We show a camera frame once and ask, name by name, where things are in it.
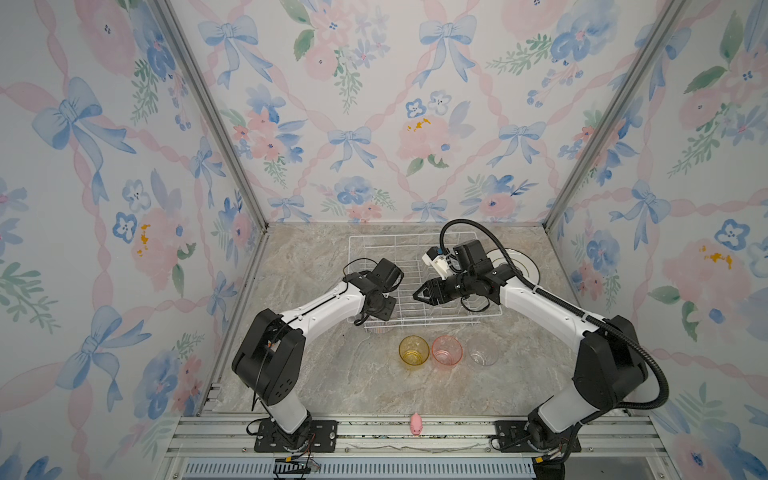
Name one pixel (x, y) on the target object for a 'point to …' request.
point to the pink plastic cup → (447, 350)
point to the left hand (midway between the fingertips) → (383, 305)
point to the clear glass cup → (483, 351)
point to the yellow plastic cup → (414, 350)
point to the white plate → (522, 261)
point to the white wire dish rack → (405, 252)
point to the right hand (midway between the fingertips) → (420, 292)
